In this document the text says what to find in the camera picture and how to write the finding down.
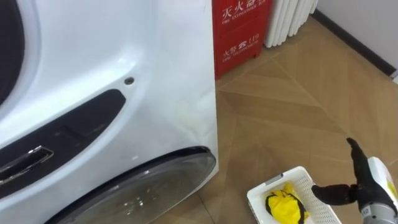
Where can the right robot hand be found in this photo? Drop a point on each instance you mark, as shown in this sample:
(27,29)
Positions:
(365,183)

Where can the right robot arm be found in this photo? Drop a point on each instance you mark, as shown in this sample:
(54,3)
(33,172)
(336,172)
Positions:
(377,213)

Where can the white plastic laundry basket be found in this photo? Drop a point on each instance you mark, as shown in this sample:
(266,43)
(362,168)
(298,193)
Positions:
(306,186)

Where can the yellow and black garment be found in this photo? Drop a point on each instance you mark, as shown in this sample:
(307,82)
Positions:
(284,207)

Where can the white radiator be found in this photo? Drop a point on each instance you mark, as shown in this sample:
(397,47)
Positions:
(287,18)

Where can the red fire extinguisher box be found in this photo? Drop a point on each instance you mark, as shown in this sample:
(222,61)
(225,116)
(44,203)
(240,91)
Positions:
(239,34)

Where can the white stacked washing machines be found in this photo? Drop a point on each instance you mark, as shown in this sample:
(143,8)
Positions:
(102,46)

